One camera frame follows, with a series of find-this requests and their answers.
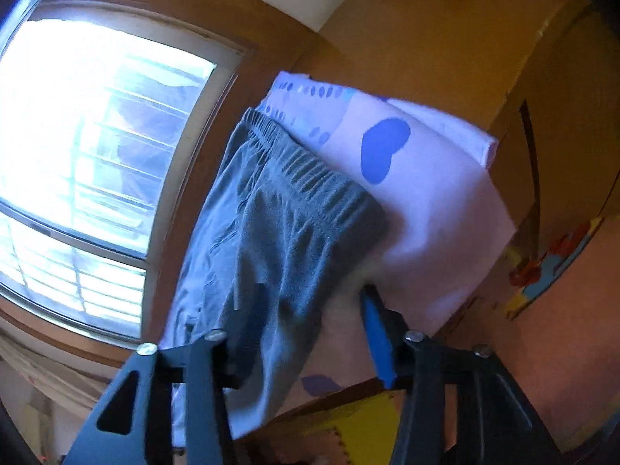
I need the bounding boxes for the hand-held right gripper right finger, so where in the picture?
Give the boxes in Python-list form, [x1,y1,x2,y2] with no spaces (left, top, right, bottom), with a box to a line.
[360,285,558,465]

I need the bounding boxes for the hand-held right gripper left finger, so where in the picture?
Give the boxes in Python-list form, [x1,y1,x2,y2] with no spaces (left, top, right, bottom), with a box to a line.
[63,329,241,465]

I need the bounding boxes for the grey fleece pants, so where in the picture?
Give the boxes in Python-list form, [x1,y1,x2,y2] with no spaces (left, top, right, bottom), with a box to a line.
[160,108,391,439]

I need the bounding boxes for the yellow foam mat tile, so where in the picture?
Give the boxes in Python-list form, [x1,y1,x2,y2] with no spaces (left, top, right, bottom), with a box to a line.
[286,394,405,465]

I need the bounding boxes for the cartoon print foam mat tile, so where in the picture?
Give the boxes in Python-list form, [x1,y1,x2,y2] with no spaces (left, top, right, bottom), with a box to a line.
[504,215,608,320]

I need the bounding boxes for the window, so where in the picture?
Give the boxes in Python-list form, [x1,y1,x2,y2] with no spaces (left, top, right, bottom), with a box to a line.
[0,17,216,344]

